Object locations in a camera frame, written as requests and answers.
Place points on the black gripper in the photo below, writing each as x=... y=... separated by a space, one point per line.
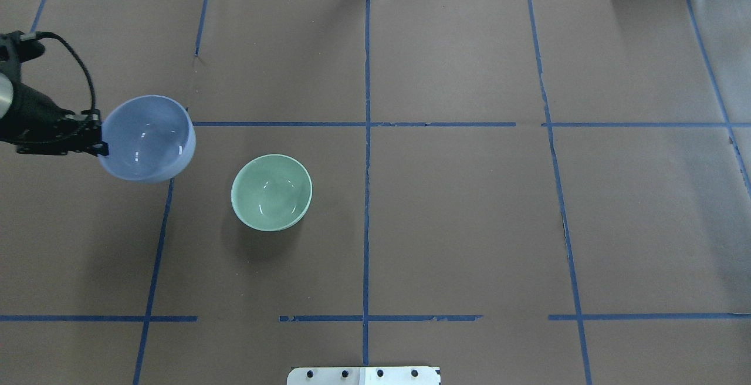
x=32 y=116

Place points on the blue bowl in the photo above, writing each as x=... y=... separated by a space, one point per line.
x=150 y=138

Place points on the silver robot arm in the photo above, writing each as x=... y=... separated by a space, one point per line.
x=35 y=125

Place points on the green bowl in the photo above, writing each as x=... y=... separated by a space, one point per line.
x=271 y=193

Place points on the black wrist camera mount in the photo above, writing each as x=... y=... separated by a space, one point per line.
x=16 y=48

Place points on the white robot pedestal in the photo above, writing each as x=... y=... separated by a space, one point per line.
x=365 y=375

